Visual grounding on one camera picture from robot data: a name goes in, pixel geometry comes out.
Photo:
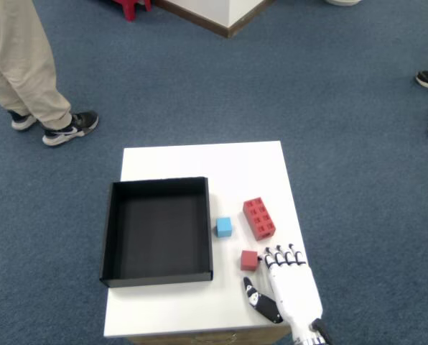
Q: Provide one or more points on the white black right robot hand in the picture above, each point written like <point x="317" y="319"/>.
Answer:
<point x="294" y="291"/>

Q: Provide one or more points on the small red cube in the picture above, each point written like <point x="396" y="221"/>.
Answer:
<point x="249" y="260"/>

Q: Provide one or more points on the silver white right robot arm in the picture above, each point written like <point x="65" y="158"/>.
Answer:
<point x="307" y="342"/>

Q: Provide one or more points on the small blue cube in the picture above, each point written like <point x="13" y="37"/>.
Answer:
<point x="224" y="227"/>

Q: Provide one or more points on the black open cardboard box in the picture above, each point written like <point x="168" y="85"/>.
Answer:
<point x="160" y="233"/>

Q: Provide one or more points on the red brick block with holes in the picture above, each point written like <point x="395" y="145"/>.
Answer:
<point x="260" y="219"/>

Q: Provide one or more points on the black white sneaker with swoosh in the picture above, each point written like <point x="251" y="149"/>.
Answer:
<point x="73" y="127"/>

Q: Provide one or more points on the white plinth with brown baseboard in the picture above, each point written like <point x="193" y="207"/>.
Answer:
<point x="217" y="10"/>

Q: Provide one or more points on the red stool leg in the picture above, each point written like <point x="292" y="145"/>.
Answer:
<point x="133" y="7"/>

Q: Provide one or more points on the beige trousers of person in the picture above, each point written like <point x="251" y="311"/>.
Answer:
<point x="16" y="54"/>

